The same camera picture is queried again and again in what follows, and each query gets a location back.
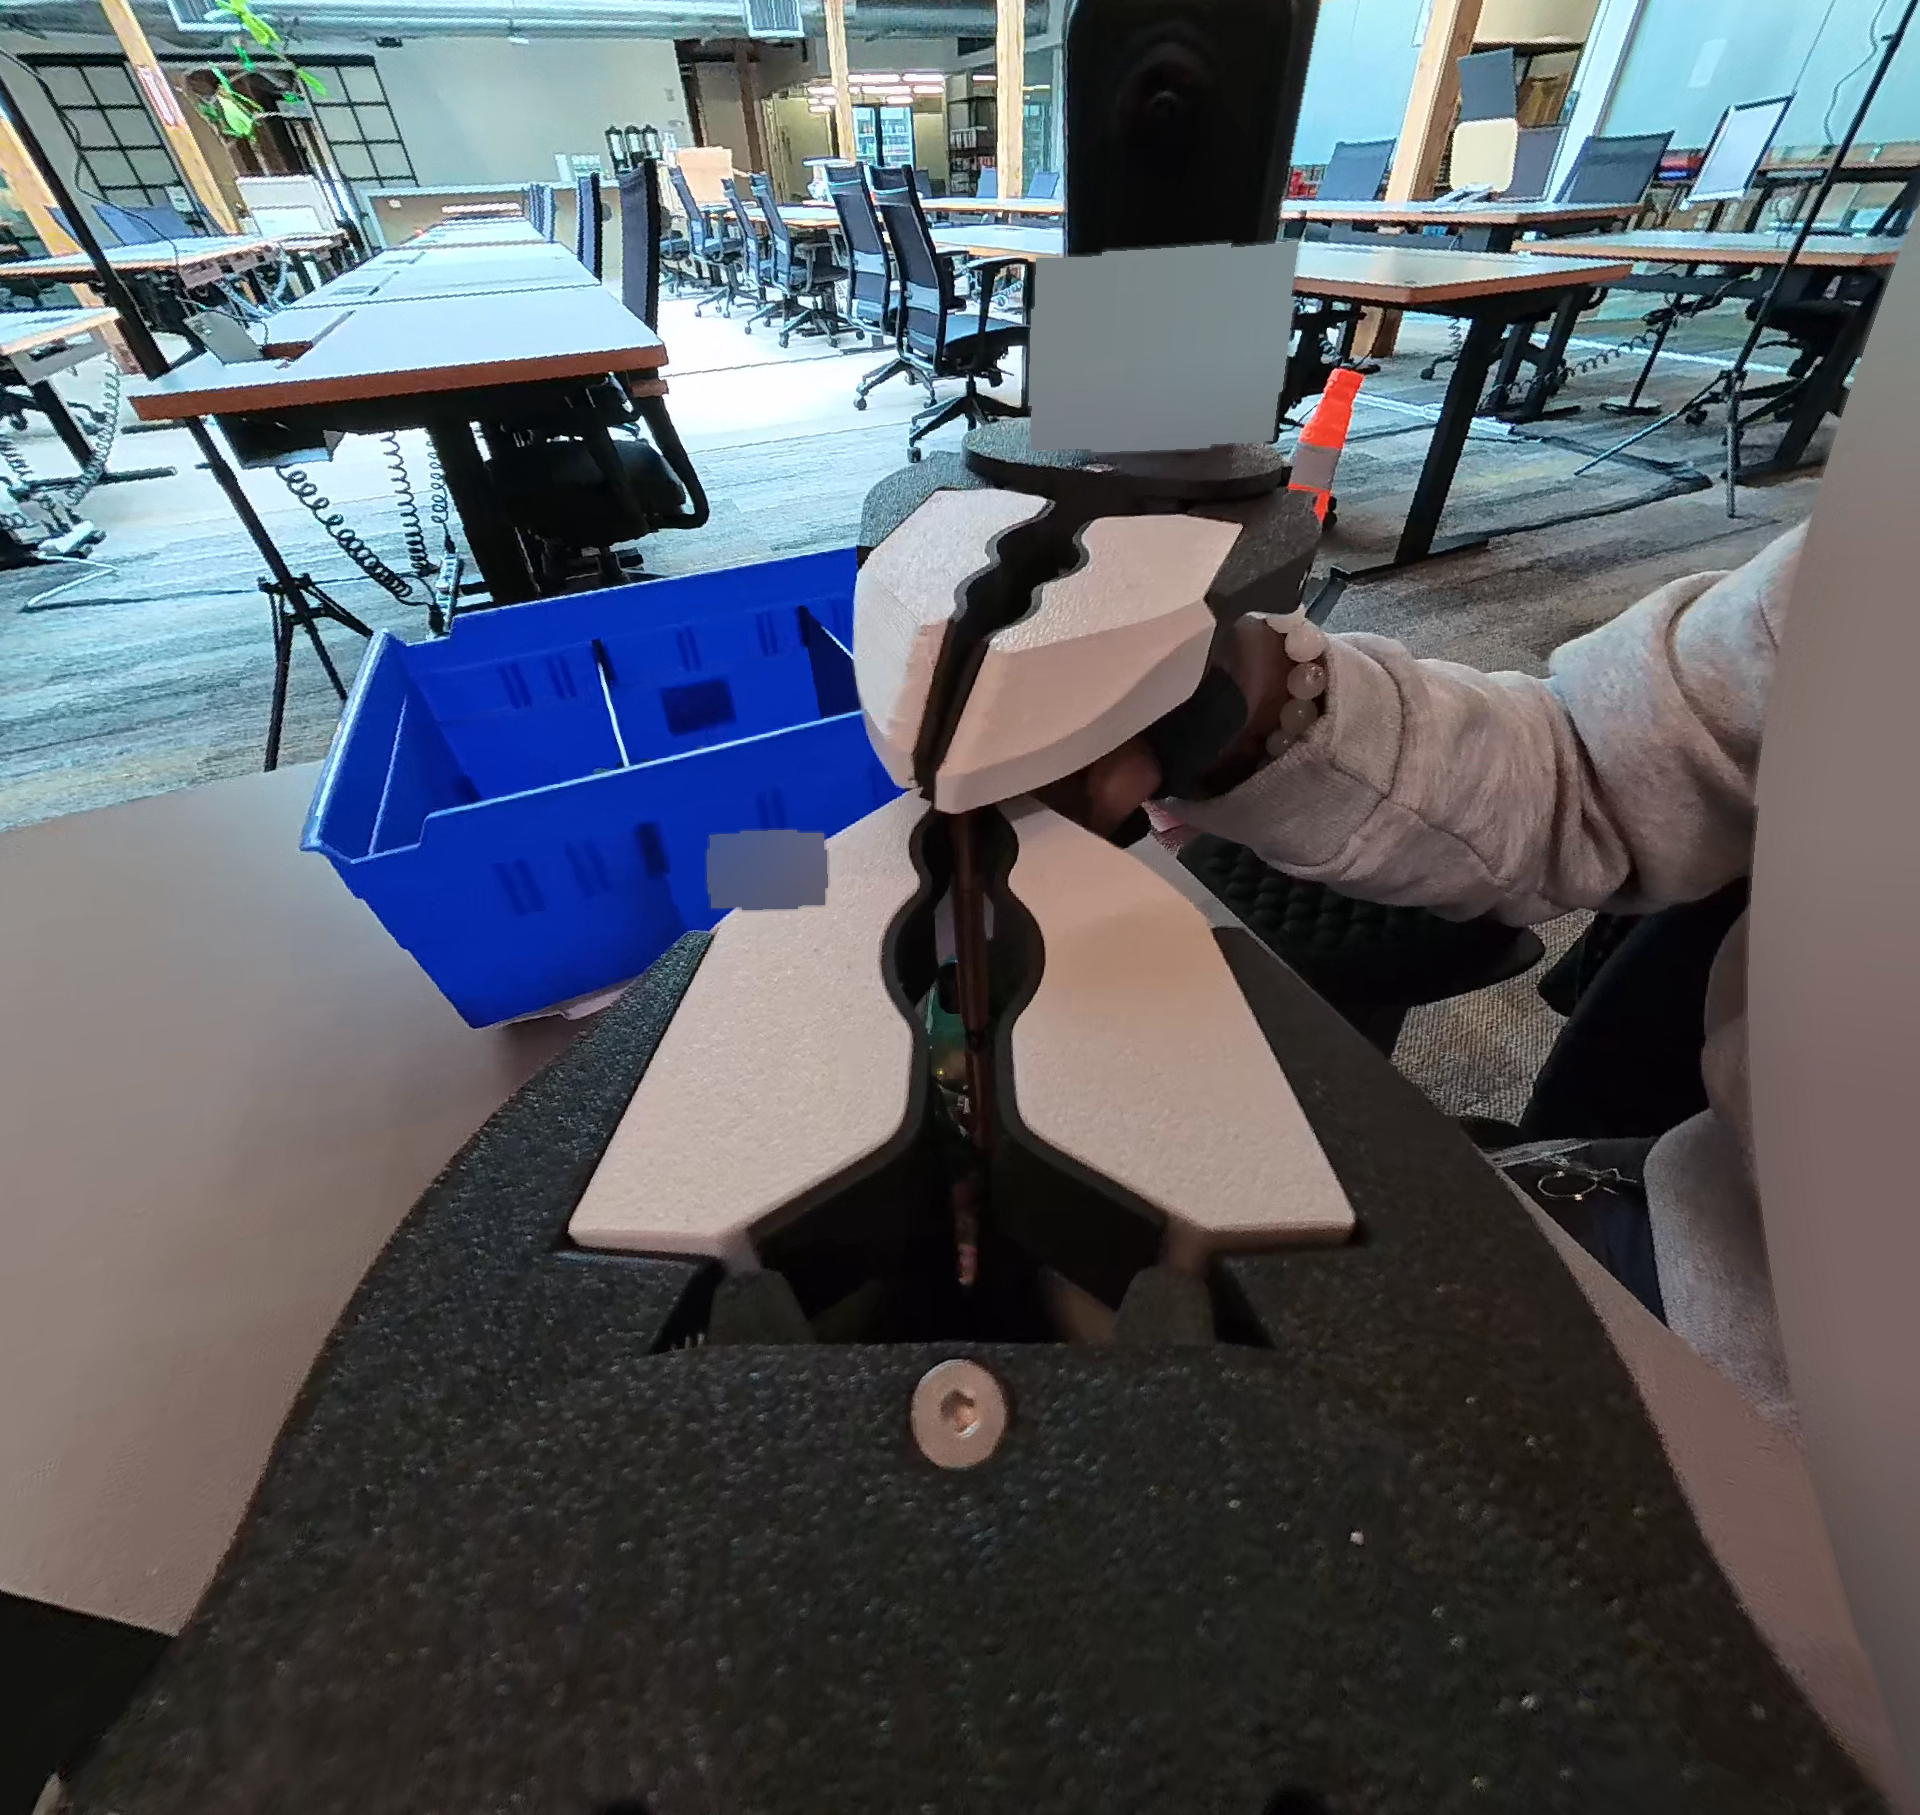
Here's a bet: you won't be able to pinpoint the black coiled cable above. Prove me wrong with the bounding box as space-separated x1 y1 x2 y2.
276 426 427 606

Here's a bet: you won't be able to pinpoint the black office chair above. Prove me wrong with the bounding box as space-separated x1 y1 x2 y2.
488 390 710 588

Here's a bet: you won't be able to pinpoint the person's legs in dark jeans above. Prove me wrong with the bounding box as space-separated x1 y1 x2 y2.
1500 878 1758 1323

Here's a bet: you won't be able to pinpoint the blue plastic bin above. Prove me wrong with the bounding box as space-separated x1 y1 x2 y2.
303 547 918 1028

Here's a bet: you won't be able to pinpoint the hanging green plant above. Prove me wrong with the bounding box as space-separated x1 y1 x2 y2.
187 0 329 148

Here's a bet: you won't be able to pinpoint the white easel board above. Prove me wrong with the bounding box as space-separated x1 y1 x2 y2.
1691 96 1799 205

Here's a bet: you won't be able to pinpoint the grey desk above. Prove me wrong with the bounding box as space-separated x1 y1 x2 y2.
0 757 1920 1815

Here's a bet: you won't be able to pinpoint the orange traffic cone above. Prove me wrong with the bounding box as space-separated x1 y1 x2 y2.
1288 367 1372 528

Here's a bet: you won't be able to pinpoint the pale bead bracelet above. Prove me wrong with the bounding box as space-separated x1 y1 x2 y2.
1262 611 1336 765

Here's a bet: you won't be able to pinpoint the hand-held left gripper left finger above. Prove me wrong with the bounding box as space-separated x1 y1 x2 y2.
568 794 960 1269

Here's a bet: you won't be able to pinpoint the row of black office chairs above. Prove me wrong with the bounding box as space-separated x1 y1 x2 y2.
578 155 1038 457

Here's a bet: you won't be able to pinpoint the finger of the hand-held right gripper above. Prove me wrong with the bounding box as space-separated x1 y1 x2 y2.
849 489 1061 797
931 514 1243 817

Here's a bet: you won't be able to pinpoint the person's grey sweater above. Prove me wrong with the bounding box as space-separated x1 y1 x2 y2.
1641 1094 1824 1443

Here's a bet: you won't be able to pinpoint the black tripod stand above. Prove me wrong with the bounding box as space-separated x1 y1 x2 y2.
1574 0 1893 518
0 43 374 771

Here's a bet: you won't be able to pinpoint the person's right hand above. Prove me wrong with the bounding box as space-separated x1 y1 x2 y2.
1073 614 1310 851

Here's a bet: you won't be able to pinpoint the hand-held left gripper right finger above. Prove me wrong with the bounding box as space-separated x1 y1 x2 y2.
991 794 1363 1269

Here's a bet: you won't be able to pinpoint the person's right forearm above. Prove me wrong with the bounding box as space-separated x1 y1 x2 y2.
1157 524 1816 934

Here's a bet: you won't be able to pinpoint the long wooden-edged office desk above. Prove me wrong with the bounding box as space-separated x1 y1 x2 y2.
0 232 352 350

